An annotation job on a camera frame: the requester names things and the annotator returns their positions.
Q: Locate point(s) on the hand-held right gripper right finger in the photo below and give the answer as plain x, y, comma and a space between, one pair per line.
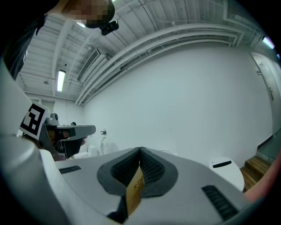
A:
186, 186

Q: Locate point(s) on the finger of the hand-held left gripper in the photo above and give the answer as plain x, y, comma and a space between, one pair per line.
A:
73, 148
83, 130

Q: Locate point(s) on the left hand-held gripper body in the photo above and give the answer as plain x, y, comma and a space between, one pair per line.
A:
33, 120

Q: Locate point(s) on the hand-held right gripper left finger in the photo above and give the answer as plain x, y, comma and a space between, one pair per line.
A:
87, 175

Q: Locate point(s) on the oval white toilet black slot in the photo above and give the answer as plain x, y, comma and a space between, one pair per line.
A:
230, 175

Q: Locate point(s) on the long ceiling light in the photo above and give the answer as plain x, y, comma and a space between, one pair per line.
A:
269, 42
61, 80
80, 24

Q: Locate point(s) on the large brown cardboard box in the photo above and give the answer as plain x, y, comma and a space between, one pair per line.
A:
135, 193

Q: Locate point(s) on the ceiling air conditioner unit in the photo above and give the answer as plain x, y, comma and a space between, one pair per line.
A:
90, 63

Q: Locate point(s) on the wooden step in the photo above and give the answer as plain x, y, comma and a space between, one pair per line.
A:
254, 167

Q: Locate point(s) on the person's black clothing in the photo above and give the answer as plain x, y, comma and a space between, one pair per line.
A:
19, 50

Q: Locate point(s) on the person's head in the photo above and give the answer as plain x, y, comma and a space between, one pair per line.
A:
87, 11

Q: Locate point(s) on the grey door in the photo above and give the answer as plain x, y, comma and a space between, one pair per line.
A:
267, 88

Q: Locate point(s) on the black wall hook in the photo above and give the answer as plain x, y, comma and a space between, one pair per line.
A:
103, 132

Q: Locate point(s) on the black head-worn camera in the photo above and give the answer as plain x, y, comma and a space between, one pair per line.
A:
109, 27

